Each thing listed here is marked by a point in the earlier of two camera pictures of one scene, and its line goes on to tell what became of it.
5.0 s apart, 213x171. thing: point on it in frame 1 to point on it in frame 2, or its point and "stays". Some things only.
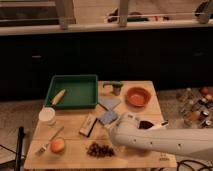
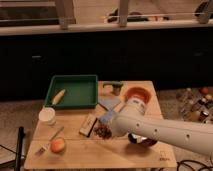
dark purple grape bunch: [101, 151] to [103, 131]
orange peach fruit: [57, 145] stays
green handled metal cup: [116, 86] stays
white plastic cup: [47, 114] stays
